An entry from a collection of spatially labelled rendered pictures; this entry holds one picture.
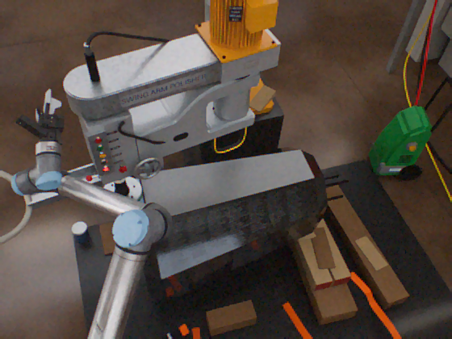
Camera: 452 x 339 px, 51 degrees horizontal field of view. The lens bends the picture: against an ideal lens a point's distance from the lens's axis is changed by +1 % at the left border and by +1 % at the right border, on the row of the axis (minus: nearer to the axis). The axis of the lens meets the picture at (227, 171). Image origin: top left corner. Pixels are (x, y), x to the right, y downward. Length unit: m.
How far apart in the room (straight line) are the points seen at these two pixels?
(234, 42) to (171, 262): 1.25
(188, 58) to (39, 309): 2.02
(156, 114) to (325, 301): 1.67
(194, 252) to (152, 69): 1.10
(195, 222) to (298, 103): 2.11
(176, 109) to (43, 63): 2.83
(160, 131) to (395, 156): 2.14
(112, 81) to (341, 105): 2.85
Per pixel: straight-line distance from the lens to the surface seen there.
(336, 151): 4.12
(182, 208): 2.64
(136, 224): 1.51
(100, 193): 1.85
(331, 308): 3.20
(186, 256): 2.69
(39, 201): 2.43
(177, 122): 2.27
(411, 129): 3.71
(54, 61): 4.95
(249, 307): 3.13
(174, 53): 2.16
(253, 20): 2.00
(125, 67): 2.10
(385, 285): 3.40
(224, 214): 2.68
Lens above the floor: 3.04
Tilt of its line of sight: 53 degrees down
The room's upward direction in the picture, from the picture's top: 4 degrees clockwise
